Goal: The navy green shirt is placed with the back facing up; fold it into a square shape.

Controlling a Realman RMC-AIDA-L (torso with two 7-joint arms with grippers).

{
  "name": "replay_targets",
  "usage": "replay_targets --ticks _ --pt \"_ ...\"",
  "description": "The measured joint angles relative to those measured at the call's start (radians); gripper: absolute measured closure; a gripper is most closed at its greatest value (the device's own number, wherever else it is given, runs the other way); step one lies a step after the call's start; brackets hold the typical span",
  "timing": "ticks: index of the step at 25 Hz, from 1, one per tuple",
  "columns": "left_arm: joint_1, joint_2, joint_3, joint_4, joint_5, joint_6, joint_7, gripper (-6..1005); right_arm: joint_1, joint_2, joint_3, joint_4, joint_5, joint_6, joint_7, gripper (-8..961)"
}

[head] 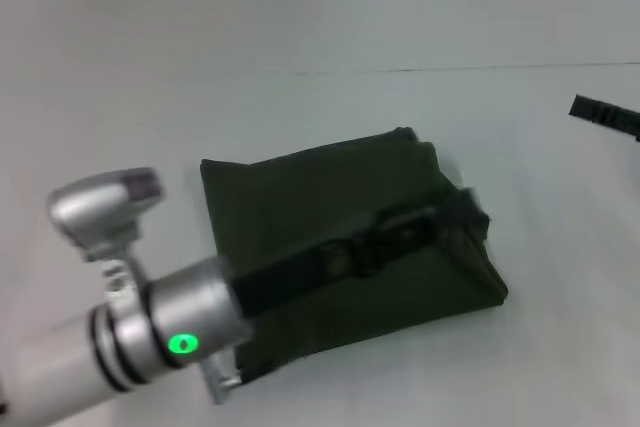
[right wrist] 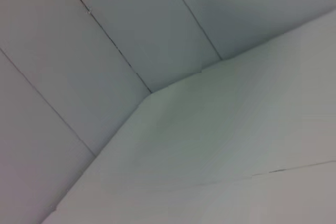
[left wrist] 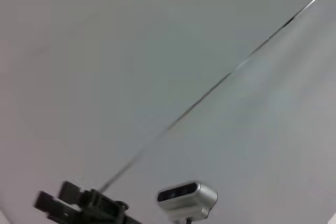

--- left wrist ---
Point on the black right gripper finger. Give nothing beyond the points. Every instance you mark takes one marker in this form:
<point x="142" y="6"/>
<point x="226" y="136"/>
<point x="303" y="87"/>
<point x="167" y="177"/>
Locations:
<point x="50" y="204"/>
<point x="72" y="191"/>

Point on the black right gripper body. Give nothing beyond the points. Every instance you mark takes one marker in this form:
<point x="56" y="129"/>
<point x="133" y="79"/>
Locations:
<point x="102" y="212"/>

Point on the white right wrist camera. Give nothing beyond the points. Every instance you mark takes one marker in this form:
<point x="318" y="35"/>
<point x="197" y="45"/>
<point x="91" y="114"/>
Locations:
<point x="189" y="199"/>

